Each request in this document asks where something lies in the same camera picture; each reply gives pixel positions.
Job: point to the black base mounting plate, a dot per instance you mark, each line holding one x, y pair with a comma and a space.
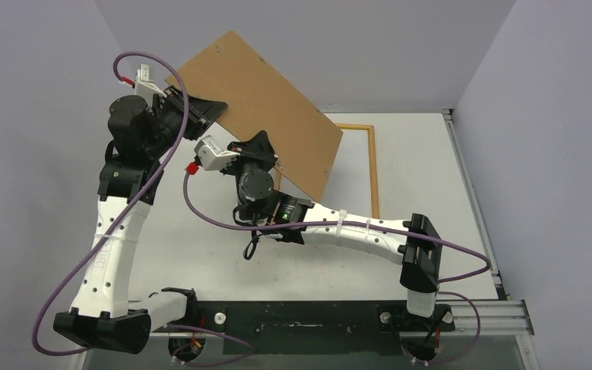
316, 327

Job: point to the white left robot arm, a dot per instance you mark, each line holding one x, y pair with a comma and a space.
142, 130

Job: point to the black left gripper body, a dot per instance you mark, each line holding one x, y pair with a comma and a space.
171, 113

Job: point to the brown cardboard backing board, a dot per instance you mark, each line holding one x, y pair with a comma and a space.
259, 98

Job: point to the aluminium rail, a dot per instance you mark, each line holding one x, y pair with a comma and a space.
497, 318

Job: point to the yellow wooden picture frame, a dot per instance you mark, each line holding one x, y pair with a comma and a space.
284, 184

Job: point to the sky and building photo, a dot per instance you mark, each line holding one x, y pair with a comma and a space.
349, 186

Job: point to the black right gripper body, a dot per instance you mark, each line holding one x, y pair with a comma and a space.
250, 155

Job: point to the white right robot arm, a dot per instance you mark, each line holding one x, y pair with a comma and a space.
265, 211

